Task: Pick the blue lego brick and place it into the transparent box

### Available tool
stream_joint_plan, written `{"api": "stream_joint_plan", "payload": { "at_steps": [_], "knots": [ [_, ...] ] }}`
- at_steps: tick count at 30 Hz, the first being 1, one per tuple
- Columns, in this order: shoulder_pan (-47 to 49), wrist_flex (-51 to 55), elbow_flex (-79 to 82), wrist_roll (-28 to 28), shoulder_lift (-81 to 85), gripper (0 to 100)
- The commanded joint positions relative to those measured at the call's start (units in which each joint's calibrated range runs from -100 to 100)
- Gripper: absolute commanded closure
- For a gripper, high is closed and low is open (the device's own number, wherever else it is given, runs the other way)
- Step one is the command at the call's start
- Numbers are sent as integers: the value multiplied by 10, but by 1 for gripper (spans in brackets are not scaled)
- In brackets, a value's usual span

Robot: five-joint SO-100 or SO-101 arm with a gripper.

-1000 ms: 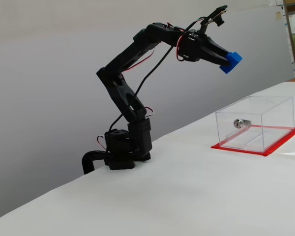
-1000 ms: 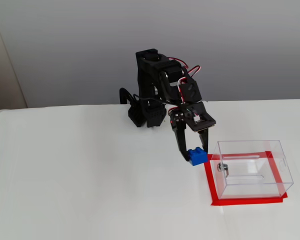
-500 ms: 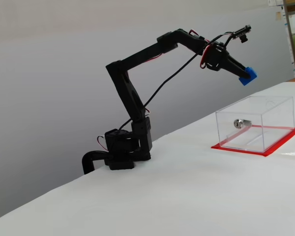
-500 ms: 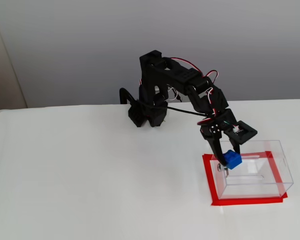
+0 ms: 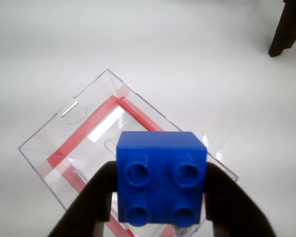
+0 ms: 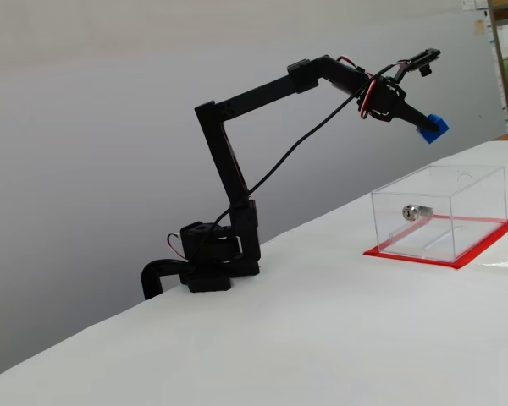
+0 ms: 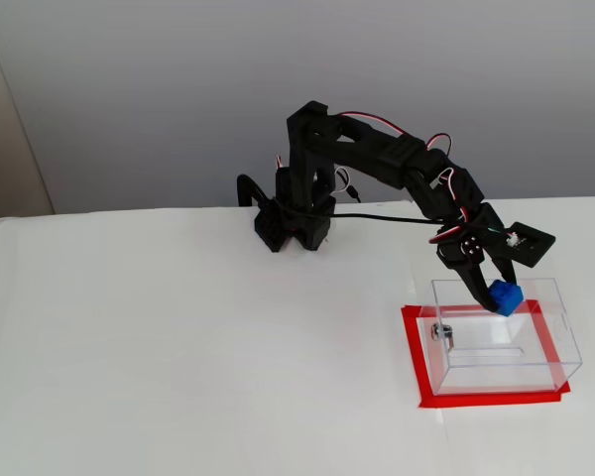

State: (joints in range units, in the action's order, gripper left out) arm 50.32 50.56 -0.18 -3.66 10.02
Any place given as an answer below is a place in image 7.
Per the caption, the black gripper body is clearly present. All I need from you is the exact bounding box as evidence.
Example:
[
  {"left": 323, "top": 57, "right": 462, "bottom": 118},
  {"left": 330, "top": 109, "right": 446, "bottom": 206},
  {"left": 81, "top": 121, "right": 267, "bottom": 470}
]
[{"left": 434, "top": 200, "right": 508, "bottom": 265}]

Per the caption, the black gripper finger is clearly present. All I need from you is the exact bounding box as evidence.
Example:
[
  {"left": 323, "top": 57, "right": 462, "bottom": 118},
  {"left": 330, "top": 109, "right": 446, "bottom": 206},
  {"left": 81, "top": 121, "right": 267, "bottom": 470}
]
[
  {"left": 437, "top": 249, "right": 501, "bottom": 313},
  {"left": 485, "top": 245, "right": 518, "bottom": 287}
]

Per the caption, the blue lego brick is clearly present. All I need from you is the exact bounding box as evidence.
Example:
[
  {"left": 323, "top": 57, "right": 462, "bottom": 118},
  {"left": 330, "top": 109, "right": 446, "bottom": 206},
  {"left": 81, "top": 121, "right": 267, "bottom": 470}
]
[{"left": 489, "top": 279, "right": 526, "bottom": 318}]

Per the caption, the silver metal box lock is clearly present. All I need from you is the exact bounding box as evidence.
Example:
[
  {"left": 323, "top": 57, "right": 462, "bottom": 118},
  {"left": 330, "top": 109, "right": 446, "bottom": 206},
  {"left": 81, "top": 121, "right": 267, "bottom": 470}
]
[{"left": 429, "top": 321, "right": 458, "bottom": 354}]

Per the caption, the transparent plastic box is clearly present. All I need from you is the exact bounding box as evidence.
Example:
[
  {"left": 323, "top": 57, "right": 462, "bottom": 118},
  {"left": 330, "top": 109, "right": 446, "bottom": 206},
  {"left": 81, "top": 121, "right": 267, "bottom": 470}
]
[{"left": 419, "top": 277, "right": 584, "bottom": 397}]

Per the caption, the red tape strip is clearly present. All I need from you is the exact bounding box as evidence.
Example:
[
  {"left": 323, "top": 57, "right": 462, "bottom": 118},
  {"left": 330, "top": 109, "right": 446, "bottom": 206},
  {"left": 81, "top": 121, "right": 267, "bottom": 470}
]
[
  {"left": 527, "top": 299, "right": 572, "bottom": 394},
  {"left": 401, "top": 305, "right": 437, "bottom": 409},
  {"left": 417, "top": 381, "right": 572, "bottom": 410},
  {"left": 401, "top": 299, "right": 544, "bottom": 319}
]

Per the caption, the red white servo wire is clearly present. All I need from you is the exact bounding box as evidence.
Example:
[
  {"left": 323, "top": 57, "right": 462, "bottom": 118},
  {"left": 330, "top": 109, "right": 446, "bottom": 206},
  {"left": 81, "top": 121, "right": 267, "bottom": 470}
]
[
  {"left": 428, "top": 167, "right": 472, "bottom": 245},
  {"left": 337, "top": 110, "right": 453, "bottom": 151},
  {"left": 334, "top": 167, "right": 354, "bottom": 198}
]

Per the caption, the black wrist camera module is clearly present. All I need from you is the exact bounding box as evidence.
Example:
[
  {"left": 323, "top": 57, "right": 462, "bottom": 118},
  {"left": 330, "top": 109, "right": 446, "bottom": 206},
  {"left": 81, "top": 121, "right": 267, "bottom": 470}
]
[{"left": 495, "top": 220, "right": 557, "bottom": 270}]

